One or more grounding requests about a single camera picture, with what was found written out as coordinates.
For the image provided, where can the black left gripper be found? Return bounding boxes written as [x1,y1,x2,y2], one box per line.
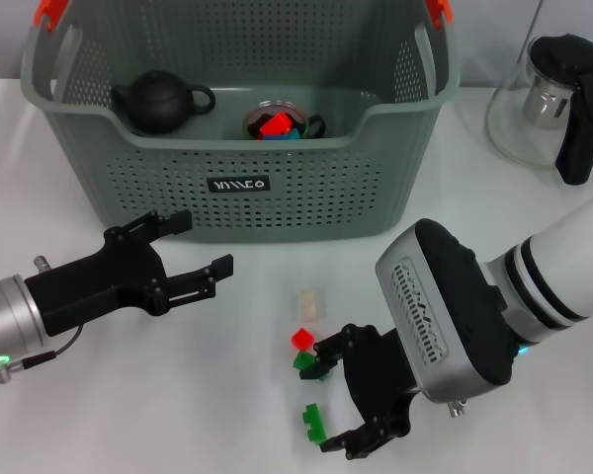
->
[23,208,235,338]

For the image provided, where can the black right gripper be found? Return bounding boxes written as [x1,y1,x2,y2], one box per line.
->
[298,324,422,461]

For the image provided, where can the green notched small block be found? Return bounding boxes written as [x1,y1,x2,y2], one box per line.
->
[299,402,329,445]

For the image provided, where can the green rectangular block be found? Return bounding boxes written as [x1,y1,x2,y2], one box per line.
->
[291,350,318,372]

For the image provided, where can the small red square block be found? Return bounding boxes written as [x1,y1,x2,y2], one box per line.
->
[291,326,316,352]

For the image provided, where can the white building block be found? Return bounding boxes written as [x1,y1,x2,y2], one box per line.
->
[291,287,327,323]

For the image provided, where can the bright red slope block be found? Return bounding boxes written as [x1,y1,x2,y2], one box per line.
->
[259,112,295,137]

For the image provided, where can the glass teacup black sleeve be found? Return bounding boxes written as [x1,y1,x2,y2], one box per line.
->
[241,98,327,143]

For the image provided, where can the grey perforated storage bin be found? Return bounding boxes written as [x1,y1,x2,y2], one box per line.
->
[18,0,461,246]

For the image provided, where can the black clay teapot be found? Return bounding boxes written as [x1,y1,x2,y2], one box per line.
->
[111,70,217,137]

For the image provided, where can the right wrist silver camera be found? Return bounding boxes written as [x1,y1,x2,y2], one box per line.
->
[374,218,521,405]

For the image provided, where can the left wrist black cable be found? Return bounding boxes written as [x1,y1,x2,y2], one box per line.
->
[0,328,81,385]

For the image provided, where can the glass pitcher black handle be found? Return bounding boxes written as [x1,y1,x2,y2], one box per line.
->
[483,33,593,188]

